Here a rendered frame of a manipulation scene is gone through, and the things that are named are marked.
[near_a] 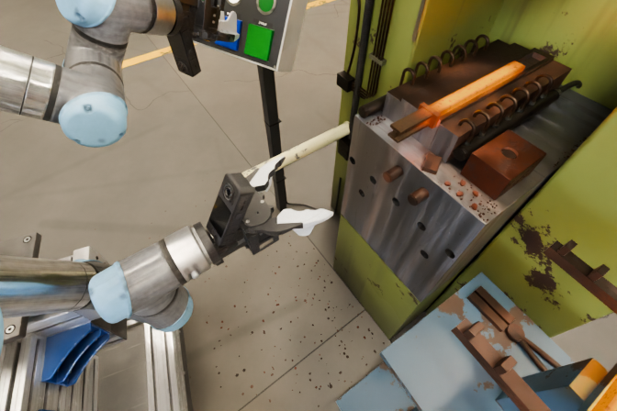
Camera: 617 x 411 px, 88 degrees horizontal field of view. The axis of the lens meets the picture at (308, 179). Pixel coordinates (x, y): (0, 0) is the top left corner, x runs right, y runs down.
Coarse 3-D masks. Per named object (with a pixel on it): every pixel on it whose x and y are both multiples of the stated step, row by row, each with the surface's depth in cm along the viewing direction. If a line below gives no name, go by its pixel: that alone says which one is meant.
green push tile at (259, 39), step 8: (248, 32) 83; (256, 32) 82; (264, 32) 81; (272, 32) 80; (248, 40) 83; (256, 40) 82; (264, 40) 81; (272, 40) 81; (248, 48) 84; (256, 48) 83; (264, 48) 82; (256, 56) 84; (264, 56) 83
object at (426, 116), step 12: (492, 72) 74; (504, 72) 74; (516, 72) 75; (468, 84) 71; (480, 84) 71; (492, 84) 72; (456, 96) 69; (468, 96) 69; (420, 108) 67; (432, 108) 65; (444, 108) 66; (408, 120) 63; (420, 120) 63; (432, 120) 65; (396, 132) 62; (408, 132) 65
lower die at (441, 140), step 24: (480, 48) 86; (504, 48) 84; (432, 72) 79; (456, 72) 77; (480, 72) 77; (528, 72) 76; (552, 72) 77; (408, 96) 72; (432, 96) 72; (480, 96) 70; (456, 120) 66; (480, 120) 66; (432, 144) 70; (456, 144) 65
